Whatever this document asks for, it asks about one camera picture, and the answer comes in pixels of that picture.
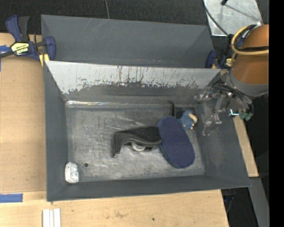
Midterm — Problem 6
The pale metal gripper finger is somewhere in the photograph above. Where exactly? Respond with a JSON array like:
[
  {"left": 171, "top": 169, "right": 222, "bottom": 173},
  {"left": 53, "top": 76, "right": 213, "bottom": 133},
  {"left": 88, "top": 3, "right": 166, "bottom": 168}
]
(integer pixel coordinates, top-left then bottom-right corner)
[
  {"left": 193, "top": 86, "right": 215, "bottom": 103},
  {"left": 202, "top": 114, "right": 222, "bottom": 137}
]

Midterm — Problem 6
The blue toy figure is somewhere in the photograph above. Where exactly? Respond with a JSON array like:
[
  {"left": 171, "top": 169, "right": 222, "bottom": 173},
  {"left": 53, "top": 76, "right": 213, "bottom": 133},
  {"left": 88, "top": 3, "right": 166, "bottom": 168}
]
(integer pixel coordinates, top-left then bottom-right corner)
[{"left": 178, "top": 110, "right": 198, "bottom": 131}]

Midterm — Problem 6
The dark blue oval case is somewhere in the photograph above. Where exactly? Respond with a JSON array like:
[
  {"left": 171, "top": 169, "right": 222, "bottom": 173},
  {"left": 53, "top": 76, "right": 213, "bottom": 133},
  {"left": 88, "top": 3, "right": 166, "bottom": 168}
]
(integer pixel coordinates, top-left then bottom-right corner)
[{"left": 156, "top": 115, "right": 196, "bottom": 169}]

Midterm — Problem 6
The black curved brush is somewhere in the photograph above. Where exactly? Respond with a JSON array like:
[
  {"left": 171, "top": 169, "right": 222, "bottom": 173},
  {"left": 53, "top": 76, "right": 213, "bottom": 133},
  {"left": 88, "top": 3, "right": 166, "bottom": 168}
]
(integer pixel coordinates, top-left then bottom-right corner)
[{"left": 112, "top": 124, "right": 163, "bottom": 158}]

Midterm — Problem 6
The white tape roll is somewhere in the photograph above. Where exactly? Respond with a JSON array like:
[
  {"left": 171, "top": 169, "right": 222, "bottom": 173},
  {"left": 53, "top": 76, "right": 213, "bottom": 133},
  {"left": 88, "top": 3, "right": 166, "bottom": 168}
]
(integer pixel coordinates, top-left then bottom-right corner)
[{"left": 132, "top": 143, "right": 148, "bottom": 153}]

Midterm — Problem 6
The grey metal bin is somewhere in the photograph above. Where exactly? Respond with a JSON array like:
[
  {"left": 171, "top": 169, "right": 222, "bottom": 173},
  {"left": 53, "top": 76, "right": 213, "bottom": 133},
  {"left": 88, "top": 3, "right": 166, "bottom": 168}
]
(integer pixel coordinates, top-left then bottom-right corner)
[{"left": 40, "top": 14, "right": 252, "bottom": 202}]

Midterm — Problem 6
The white speckled block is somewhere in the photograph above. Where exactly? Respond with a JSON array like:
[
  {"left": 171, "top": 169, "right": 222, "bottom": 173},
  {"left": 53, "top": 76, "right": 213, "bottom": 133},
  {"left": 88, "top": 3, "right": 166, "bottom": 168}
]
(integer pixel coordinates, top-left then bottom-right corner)
[{"left": 64, "top": 162, "right": 80, "bottom": 184}]

